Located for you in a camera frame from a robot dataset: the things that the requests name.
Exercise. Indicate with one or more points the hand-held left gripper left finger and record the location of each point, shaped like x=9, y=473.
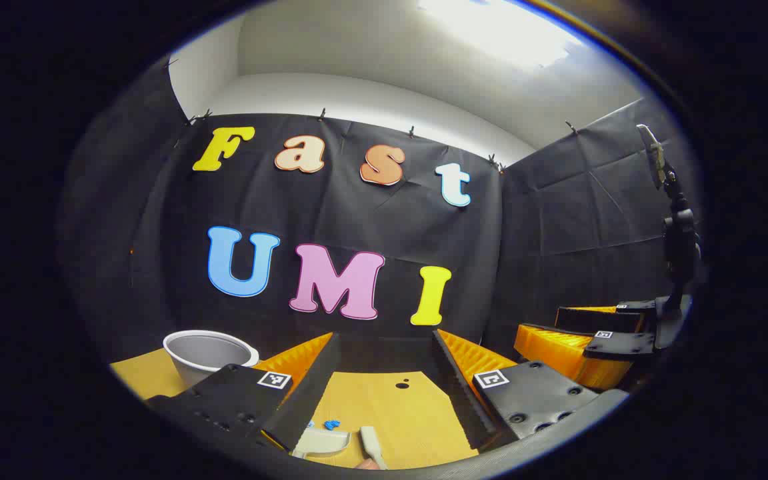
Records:
x=304, y=393

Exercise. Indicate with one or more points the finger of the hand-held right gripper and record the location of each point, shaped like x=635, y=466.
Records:
x=590, y=320
x=617, y=344

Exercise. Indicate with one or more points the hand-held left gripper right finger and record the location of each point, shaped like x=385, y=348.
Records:
x=458, y=393

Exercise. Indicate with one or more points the dark blue paper ball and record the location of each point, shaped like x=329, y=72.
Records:
x=332, y=424

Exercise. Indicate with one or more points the grey plastic dustpan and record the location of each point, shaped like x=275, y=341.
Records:
x=320, y=441

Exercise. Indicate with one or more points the small grey broom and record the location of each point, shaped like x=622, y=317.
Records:
x=370, y=441

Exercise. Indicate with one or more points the grey garbage bin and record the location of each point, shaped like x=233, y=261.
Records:
x=205, y=353

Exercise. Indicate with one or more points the wooden desktop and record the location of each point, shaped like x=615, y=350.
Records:
x=390, y=413

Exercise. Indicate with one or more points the mounted phone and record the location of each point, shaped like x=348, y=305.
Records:
x=652, y=154

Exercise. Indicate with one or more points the row of black clips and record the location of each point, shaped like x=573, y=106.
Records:
x=322, y=114

